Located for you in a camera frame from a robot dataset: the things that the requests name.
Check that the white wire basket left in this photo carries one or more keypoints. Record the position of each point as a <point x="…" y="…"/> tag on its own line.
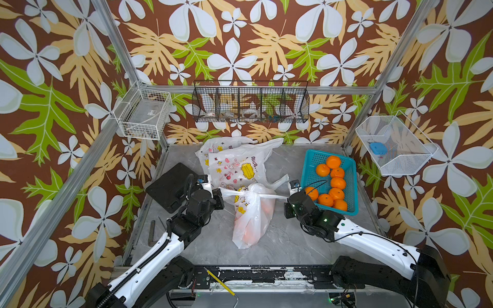
<point x="143" y="112"/>

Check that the orange mid right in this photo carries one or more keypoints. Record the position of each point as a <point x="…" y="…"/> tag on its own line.
<point x="336" y="193"/>

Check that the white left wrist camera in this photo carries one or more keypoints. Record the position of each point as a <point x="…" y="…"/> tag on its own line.
<point x="204" y="181"/>

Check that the orange front right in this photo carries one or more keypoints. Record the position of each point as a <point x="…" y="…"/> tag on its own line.
<point x="340" y="205"/>

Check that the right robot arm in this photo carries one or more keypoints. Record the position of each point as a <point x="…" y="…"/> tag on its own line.
<point x="418" y="274"/>

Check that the black wire basket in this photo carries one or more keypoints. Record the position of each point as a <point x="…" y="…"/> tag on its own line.
<point x="250" y="101"/>

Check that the white wire basket right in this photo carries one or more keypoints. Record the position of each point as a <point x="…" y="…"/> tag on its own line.
<point x="409" y="148"/>

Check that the orange front left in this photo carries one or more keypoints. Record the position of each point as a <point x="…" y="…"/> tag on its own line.
<point x="312" y="193"/>

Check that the orange right large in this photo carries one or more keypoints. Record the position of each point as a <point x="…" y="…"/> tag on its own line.
<point x="337" y="173"/>

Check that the teal plastic basket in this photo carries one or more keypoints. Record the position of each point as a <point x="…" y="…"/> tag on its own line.
<point x="310" y="179"/>

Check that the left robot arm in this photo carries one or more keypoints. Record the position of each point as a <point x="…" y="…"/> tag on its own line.
<point x="162" y="268"/>

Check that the black plastic tool case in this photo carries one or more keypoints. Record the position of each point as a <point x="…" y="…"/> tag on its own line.
<point x="168" y="189"/>

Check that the white wire basket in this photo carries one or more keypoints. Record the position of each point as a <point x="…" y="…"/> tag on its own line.
<point x="143" y="112"/>
<point x="409" y="148"/>

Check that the blue object in basket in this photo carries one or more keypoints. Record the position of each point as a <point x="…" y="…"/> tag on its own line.
<point x="378" y="149"/>

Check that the orange top of pile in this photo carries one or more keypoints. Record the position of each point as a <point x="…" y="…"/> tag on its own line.
<point x="333" y="162"/>

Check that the orange small back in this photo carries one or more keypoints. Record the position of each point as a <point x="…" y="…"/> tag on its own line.
<point x="322" y="170"/>

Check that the aluminium frame post right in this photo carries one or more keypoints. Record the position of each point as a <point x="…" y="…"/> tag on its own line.
<point x="418" y="18"/>

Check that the orange centre pile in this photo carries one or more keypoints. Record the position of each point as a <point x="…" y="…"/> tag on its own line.
<point x="339" y="183"/>

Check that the white printed plastic bag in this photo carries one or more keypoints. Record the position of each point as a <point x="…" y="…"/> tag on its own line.
<point x="254" y="206"/>

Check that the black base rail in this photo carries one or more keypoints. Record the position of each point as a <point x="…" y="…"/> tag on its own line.
<point x="316" y="277"/>

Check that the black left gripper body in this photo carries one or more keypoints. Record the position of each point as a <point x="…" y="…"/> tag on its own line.
<point x="216" y="195"/>

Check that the orange front middle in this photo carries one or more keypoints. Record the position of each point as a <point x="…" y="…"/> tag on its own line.
<point x="325" y="200"/>

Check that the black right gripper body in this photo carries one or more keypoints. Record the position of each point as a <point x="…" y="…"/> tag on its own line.
<point x="289" y="211"/>

